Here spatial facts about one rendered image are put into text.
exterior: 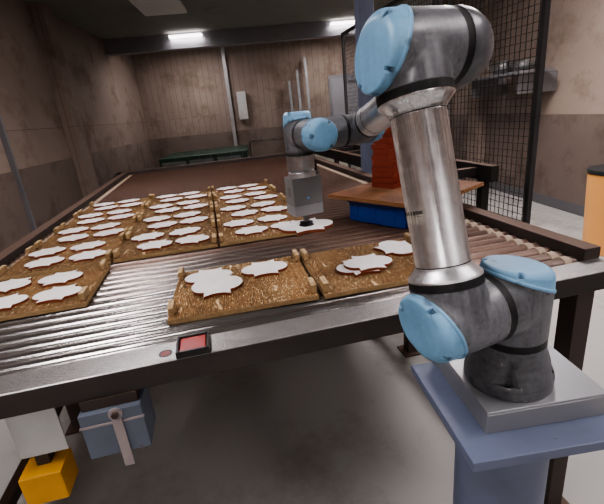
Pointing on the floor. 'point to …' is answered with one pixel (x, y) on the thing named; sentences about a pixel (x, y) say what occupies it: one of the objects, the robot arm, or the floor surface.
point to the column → (509, 447)
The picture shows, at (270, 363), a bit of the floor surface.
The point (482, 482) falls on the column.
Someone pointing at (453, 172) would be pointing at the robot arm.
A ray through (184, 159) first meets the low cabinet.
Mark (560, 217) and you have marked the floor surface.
